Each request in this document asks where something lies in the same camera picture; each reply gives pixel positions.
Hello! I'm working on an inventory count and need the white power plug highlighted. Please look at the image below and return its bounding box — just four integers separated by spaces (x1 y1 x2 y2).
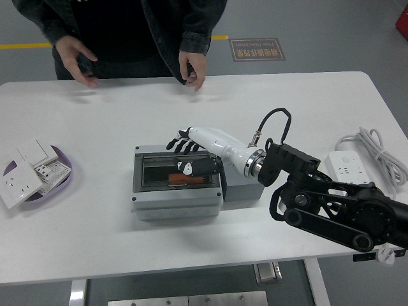
375 244 397 265

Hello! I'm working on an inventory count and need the grey box with clear lid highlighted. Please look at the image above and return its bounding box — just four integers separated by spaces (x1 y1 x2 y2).
131 145 226 221

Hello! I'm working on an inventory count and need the grey cube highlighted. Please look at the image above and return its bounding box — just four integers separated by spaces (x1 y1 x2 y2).
219 159 265 202

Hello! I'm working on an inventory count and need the person's right hand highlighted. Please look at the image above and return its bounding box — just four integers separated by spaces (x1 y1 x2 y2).
54 34 99 89

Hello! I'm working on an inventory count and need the person's left hand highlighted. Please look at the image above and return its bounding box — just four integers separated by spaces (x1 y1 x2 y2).
178 50 208 92

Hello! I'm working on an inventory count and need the white socket insert with holes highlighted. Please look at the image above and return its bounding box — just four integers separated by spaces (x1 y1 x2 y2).
33 159 71 195

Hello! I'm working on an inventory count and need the large white socket plate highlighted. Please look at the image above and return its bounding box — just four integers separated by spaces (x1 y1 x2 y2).
0 160 48 210

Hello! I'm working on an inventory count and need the black under-table control box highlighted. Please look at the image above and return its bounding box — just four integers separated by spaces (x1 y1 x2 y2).
353 249 405 262

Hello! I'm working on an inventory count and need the white table leg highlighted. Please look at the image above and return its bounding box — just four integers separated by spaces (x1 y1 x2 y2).
68 279 87 306
303 258 331 306

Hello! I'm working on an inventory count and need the grey metal base plate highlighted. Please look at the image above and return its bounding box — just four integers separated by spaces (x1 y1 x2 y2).
107 290 268 306

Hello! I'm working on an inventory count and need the white power strip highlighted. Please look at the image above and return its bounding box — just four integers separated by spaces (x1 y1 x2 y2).
327 150 374 197

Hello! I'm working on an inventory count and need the white switch plate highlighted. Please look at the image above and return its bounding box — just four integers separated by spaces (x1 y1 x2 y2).
17 139 60 166

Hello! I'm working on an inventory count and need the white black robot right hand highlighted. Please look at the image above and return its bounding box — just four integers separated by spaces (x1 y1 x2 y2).
166 126 256 178

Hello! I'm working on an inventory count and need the person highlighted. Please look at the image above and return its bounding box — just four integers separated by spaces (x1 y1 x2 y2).
12 0 229 87

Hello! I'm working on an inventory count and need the red object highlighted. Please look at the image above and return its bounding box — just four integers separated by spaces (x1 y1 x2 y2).
394 4 408 33

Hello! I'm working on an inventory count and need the light grey power cord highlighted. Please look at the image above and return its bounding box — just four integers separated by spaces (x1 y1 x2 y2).
334 126 408 202

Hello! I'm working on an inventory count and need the orange cylinder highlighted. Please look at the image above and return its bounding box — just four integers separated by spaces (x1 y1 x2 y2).
167 173 205 187

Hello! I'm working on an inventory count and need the grey metal table bracket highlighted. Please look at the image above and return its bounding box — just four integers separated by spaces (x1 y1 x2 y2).
254 261 283 284

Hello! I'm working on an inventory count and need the purple tray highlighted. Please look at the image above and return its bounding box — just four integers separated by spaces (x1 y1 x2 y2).
3 145 73 210

